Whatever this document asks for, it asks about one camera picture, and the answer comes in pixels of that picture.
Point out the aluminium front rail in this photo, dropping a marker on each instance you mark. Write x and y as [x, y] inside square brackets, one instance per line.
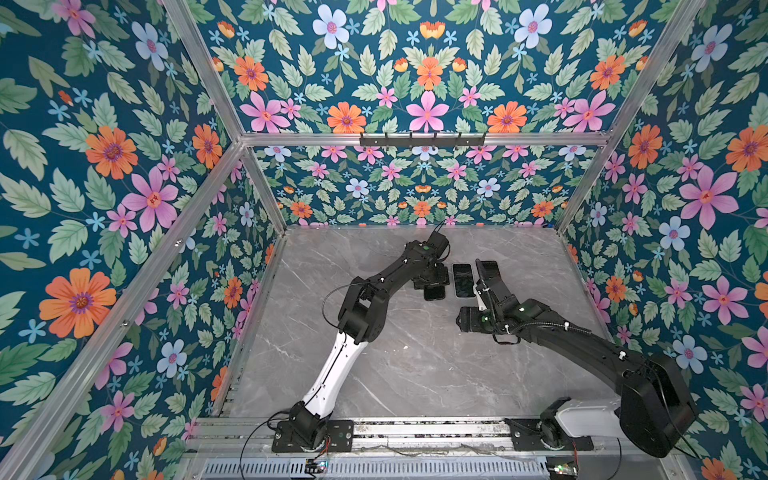
[494, 435]

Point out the white ventilated cable duct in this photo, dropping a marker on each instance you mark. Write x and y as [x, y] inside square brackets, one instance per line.
[376, 468]

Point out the pink phone case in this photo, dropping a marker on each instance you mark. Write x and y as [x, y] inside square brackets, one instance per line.
[489, 277]

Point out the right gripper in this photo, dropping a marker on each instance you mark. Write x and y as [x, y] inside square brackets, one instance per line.
[468, 315]

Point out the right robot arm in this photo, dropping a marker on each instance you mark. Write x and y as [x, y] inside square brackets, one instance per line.
[652, 406]

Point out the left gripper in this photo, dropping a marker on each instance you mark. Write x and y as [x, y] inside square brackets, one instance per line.
[442, 277]

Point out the black phone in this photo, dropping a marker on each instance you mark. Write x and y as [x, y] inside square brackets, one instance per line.
[463, 280]
[434, 293]

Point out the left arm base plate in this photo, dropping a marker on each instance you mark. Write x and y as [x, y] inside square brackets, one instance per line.
[329, 435]

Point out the metal hook rail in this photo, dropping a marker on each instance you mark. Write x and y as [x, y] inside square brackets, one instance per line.
[408, 140]

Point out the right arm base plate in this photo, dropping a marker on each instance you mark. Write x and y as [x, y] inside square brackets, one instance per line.
[534, 434]

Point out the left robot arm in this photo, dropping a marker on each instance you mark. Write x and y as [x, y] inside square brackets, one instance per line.
[361, 319]

